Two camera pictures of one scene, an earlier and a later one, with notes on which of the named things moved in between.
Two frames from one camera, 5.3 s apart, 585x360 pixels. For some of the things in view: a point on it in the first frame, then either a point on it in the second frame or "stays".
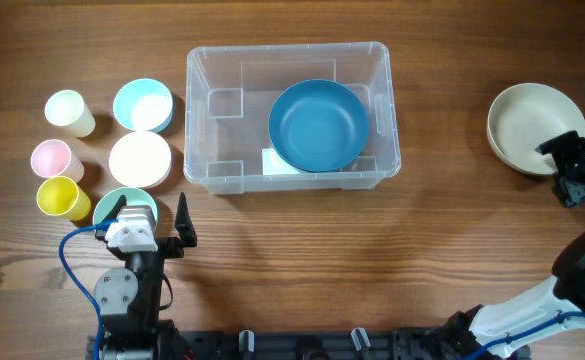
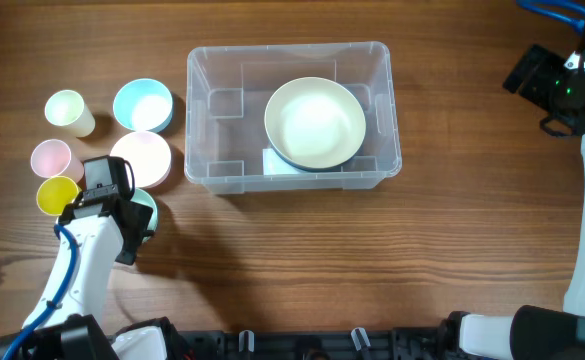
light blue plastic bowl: (144, 104) stays
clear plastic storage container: (290, 117) stays
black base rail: (407, 343) stays
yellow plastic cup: (61, 196) stays
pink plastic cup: (54, 158) stays
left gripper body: (149, 264) to (137, 231)
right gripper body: (577, 178) to (537, 74)
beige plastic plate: (527, 116) to (314, 123)
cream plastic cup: (67, 108) stays
